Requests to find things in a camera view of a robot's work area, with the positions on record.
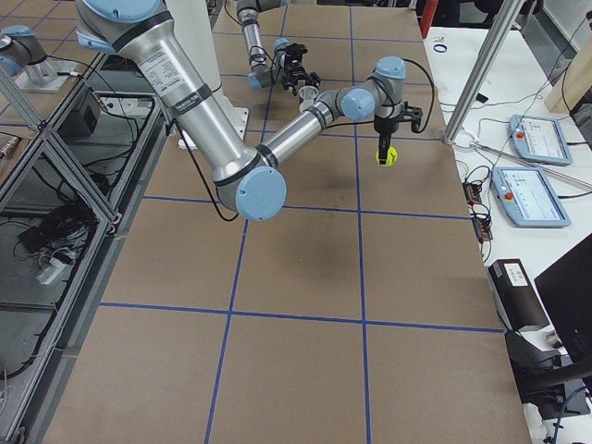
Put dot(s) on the teach pendant tablet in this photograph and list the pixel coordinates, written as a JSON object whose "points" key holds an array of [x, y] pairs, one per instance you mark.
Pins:
{"points": [[527, 198], [540, 139]]}

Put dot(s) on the near teach pendant tablet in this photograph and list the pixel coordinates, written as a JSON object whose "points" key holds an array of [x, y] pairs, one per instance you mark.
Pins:
{"points": [[527, 198]]}

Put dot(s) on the black box with label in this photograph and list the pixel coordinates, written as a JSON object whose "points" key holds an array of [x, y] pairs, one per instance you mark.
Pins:
{"points": [[515, 296]]}

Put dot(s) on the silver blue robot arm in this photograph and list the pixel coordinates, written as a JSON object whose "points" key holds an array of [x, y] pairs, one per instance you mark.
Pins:
{"points": [[266, 68], [247, 178]]}

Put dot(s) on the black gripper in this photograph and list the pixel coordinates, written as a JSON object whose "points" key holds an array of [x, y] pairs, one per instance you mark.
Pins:
{"points": [[383, 126], [297, 73]]}

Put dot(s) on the yellow tennis ball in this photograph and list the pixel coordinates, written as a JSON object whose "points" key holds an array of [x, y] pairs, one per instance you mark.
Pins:
{"points": [[386, 158]]}

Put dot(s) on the aluminium frame post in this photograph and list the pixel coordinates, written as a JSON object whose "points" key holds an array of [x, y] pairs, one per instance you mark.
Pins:
{"points": [[486, 56]]}

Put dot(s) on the far teach pendant tablet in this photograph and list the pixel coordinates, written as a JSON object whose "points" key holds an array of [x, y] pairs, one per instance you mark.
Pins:
{"points": [[540, 139]]}

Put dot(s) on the clear tennis ball can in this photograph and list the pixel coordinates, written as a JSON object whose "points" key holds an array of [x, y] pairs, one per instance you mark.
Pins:
{"points": [[306, 96]]}

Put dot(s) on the orange black electronics board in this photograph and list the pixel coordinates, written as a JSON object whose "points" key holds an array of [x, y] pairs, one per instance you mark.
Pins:
{"points": [[479, 212]]}

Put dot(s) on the black computer monitor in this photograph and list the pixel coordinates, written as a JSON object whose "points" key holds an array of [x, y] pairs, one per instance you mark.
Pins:
{"points": [[565, 290]]}

